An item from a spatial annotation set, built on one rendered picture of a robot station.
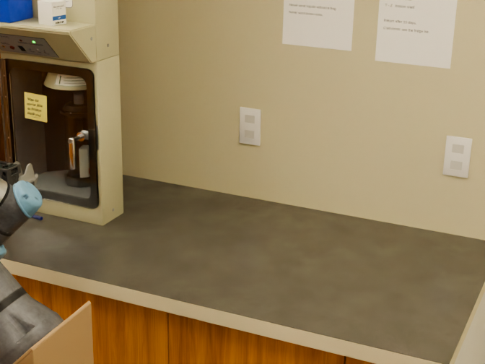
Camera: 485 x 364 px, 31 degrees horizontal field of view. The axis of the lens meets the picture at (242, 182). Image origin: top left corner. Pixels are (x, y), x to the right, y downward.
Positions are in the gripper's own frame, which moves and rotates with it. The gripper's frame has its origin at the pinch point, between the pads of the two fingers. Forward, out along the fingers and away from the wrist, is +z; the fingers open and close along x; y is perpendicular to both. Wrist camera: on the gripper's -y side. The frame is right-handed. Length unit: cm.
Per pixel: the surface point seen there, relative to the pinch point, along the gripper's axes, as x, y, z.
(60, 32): -2.8, 36.0, 11.3
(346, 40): -61, 31, 65
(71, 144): -0.7, 4.8, 16.6
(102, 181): -5.6, -7.2, 23.2
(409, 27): -78, 36, 65
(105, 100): -5.6, 15.4, 26.3
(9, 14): 13.7, 38.9, 12.4
